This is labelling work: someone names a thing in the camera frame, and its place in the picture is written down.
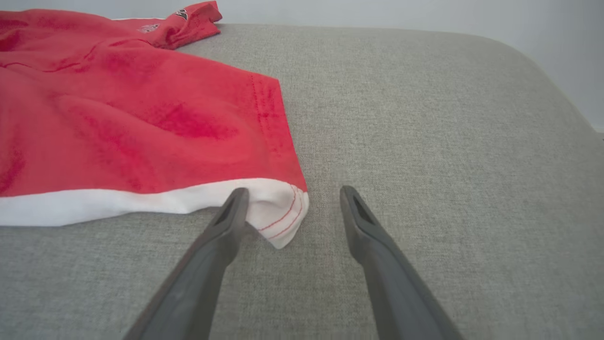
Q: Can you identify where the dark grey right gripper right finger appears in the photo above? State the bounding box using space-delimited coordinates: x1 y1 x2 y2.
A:
340 185 465 340

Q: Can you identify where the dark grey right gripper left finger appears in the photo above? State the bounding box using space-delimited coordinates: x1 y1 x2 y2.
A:
124 187 250 340

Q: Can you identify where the red shirt with white trim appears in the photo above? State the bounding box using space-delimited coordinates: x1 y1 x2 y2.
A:
0 0 310 250

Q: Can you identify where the grey fabric cushion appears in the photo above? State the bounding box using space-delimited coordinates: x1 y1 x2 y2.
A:
0 23 604 340

